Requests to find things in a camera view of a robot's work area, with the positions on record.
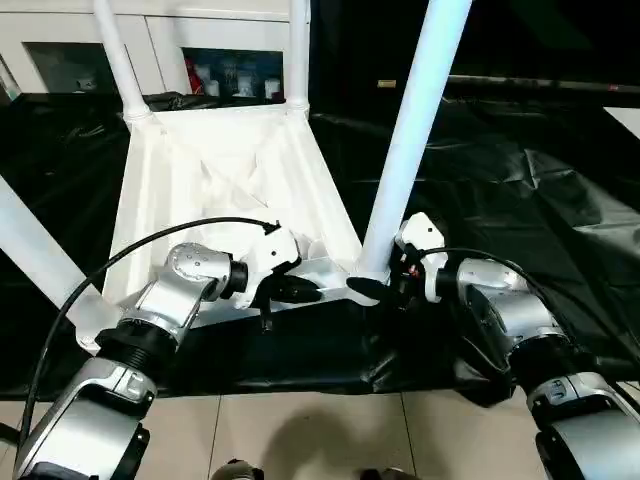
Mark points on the black work mat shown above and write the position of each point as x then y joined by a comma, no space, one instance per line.
525,200

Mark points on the white table frame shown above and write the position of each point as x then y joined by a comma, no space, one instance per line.
175,175

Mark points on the small tan label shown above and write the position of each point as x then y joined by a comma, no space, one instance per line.
386,83

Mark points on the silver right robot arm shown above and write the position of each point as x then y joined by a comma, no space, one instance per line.
505,300

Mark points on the white flat board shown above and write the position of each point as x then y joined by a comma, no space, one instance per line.
625,120

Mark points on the white plastic table leg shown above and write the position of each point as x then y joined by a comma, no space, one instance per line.
297,50
415,125
120,55
35,235

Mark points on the dark robot lower body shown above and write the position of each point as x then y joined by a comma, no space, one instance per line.
237,471

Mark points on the white glass-door cabinet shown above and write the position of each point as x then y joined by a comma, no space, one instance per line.
150,30

